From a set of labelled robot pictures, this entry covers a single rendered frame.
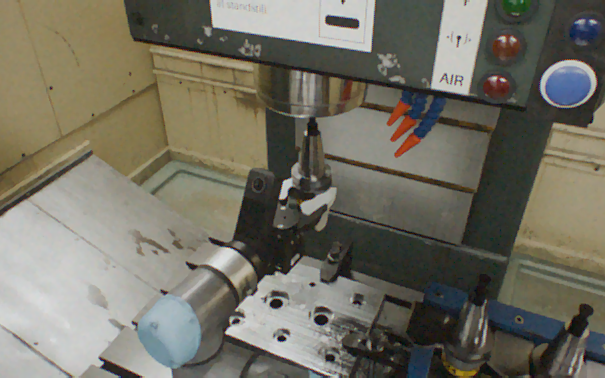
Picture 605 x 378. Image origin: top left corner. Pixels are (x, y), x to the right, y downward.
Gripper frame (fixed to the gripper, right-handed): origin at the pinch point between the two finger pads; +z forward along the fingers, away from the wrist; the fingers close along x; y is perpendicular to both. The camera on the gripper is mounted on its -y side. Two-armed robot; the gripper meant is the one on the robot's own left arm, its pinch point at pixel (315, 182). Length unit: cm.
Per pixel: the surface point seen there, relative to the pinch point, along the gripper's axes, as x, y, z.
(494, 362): 33.5, 8.2, -11.4
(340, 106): 6.7, -17.5, -4.9
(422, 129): 17.4, -16.8, -3.8
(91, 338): -58, 62, -16
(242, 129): -75, 47, 71
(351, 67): 15.4, -29.8, -19.4
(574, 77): 32.5, -32.2, -17.9
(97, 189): -94, 49, 19
